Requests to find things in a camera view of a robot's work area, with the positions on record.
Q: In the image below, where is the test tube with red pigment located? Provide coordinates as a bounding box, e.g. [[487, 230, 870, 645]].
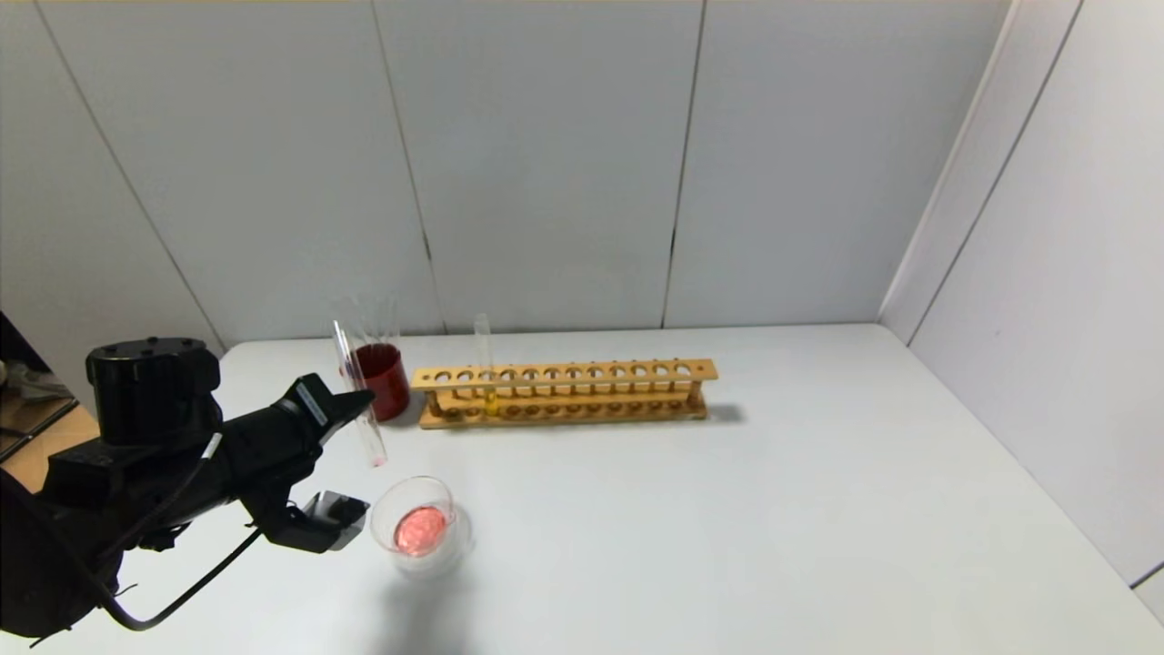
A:
[[331, 319, 390, 470]]

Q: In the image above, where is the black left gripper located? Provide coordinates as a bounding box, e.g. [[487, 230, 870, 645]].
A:
[[214, 373, 376, 502]]

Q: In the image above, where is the dark red cup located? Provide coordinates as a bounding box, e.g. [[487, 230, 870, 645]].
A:
[[342, 343, 412, 424]]

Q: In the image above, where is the clear glass beaker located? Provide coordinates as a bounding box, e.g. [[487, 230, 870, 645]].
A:
[[370, 475, 474, 576]]

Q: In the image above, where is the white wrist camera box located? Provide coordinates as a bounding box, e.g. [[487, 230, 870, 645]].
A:
[[289, 491, 372, 554]]

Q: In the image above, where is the test tube with yellow pigment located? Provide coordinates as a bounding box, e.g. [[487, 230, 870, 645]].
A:
[[471, 314, 500, 418]]

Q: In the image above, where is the wooden test tube rack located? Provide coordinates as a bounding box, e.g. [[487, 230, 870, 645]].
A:
[[411, 358, 719, 430]]

